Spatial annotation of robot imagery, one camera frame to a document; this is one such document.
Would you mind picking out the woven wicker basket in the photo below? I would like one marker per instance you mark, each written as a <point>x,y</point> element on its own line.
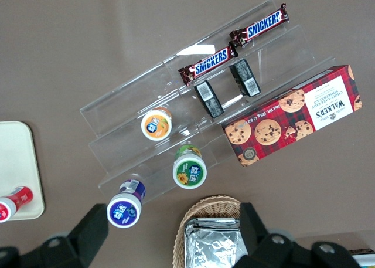
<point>205,206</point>

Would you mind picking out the red gum bottle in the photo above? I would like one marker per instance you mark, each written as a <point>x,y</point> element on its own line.
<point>17,200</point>

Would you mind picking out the Snickers chocolate bar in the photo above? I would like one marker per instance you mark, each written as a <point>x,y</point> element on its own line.
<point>209,63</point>
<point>262,26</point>

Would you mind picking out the cream plastic tray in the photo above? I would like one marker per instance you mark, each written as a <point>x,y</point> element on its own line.
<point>16,159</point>

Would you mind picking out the clear acrylic tiered display stand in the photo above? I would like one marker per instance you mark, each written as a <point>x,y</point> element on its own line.
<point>132,92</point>

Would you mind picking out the orange gum bottle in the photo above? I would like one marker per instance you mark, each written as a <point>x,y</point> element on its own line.
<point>156,126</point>

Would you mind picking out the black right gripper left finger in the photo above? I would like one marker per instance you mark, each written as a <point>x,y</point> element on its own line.
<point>73,247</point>

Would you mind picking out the green gum bottle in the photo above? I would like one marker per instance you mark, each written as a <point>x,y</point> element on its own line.
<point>190,172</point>

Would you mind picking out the black gum pack with barcode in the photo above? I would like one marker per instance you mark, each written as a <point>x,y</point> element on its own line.
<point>244,77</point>
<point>209,99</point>

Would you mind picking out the red tartan Walkers cookie box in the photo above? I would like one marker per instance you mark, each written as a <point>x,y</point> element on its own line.
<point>293,115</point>

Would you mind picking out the white green printed package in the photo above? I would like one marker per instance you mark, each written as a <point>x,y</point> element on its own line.
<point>366,257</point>

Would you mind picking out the purple gum bottle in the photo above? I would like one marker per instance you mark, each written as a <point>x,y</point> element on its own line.
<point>124,210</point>

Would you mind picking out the foil-wrapped sandwich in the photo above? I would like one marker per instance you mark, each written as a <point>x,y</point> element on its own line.
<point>211,244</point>

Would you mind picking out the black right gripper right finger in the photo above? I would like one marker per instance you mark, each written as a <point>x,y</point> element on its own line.
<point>278,253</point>

